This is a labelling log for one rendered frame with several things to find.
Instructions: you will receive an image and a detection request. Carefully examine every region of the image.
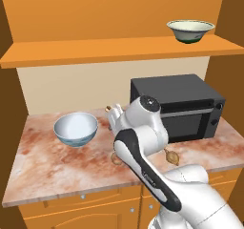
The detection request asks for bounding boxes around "orange cupboard door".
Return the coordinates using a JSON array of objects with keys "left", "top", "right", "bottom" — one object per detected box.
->
[
  {"left": 138, "top": 186, "right": 167, "bottom": 229},
  {"left": 23, "top": 198, "right": 143, "bottom": 229}
]

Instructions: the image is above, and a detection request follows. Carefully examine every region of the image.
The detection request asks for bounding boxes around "light blue bowl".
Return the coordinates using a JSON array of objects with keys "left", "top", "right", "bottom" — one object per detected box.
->
[{"left": 52, "top": 112, "right": 99, "bottom": 149}]

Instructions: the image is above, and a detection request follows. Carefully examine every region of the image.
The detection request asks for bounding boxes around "white bowl with green base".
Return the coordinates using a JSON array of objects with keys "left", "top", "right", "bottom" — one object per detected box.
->
[{"left": 166, "top": 19, "right": 216, "bottom": 45}]

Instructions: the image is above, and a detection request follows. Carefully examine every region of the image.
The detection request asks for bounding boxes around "orange drawer front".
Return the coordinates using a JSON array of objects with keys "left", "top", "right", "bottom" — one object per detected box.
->
[
  {"left": 42, "top": 185, "right": 143, "bottom": 209},
  {"left": 205, "top": 168, "right": 243, "bottom": 185}
]

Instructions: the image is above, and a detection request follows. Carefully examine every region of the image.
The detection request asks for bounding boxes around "tan peach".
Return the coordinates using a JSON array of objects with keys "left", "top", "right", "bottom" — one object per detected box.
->
[{"left": 110, "top": 151, "right": 124, "bottom": 166}]

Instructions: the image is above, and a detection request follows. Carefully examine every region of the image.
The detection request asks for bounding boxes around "black microwave door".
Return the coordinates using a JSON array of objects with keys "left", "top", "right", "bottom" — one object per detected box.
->
[{"left": 159, "top": 107, "right": 221, "bottom": 144}]

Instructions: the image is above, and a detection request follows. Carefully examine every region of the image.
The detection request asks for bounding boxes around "black microwave oven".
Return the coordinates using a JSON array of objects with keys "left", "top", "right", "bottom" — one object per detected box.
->
[{"left": 129, "top": 73, "right": 227, "bottom": 144}]

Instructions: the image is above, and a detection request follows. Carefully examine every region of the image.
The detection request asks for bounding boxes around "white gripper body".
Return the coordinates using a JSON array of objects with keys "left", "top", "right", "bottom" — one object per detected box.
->
[{"left": 106, "top": 103, "right": 125, "bottom": 131}]

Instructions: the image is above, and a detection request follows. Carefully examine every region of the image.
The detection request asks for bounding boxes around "orange wooden shelf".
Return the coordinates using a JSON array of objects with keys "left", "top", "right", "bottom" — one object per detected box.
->
[{"left": 0, "top": 33, "right": 244, "bottom": 70}]

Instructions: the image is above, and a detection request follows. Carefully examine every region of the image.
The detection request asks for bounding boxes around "grey microwave door handle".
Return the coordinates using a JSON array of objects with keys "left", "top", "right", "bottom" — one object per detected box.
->
[{"left": 160, "top": 108, "right": 214, "bottom": 119}]

